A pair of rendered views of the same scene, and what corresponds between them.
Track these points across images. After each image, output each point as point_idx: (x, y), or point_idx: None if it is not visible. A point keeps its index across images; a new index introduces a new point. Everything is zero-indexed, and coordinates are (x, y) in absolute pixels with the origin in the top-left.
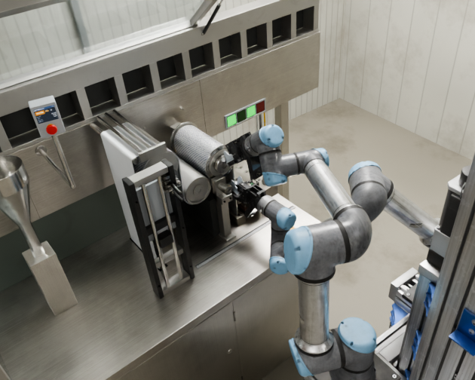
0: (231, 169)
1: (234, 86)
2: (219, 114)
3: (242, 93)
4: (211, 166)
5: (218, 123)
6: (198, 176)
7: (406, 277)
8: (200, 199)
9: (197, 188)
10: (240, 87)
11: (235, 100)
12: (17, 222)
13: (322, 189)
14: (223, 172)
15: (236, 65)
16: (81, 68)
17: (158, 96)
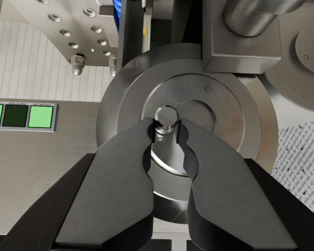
0: (139, 62)
1: (17, 184)
2: (64, 140)
3: (1, 161)
4: (253, 141)
5: (72, 123)
6: (303, 114)
7: None
8: (309, 4)
9: None
10: (2, 176)
11: (21, 152)
12: None
13: None
14: (206, 80)
15: (1, 226)
16: None
17: (182, 232)
